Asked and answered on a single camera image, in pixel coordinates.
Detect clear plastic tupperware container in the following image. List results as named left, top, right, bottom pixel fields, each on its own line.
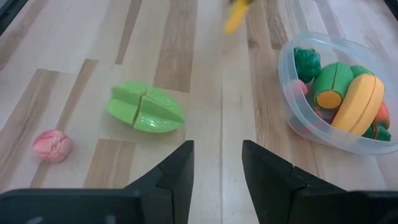
left=278, top=30, right=398, bottom=156

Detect large pink plush cube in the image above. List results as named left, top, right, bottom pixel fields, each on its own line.
left=32, top=129, right=74, bottom=163

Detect yellow toy banana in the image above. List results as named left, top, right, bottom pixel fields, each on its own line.
left=331, top=73, right=386, bottom=136

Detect green toy cucumber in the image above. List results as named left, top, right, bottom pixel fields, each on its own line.
left=349, top=64, right=374, bottom=78

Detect dark green toy bell pepper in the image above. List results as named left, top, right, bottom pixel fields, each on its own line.
left=294, top=47, right=322, bottom=84

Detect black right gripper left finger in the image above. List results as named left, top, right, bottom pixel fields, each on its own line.
left=124, top=139, right=195, bottom=224

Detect green toy squash orange core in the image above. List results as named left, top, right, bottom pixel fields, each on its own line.
left=312, top=62, right=354, bottom=110

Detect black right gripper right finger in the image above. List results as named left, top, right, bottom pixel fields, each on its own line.
left=242, top=139, right=374, bottom=224

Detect black table edge rail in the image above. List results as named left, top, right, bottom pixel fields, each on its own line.
left=0, top=0, right=29, bottom=35

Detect small red-pink cube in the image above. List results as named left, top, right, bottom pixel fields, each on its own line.
left=290, top=79, right=308, bottom=97

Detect small yellow toy pepper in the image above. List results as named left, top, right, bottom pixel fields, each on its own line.
left=224, top=0, right=251, bottom=34

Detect light green toy starfruit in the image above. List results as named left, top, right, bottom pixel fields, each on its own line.
left=105, top=81, right=186, bottom=134

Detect orange toy carrot green top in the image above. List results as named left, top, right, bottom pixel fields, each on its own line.
left=362, top=101, right=392, bottom=142

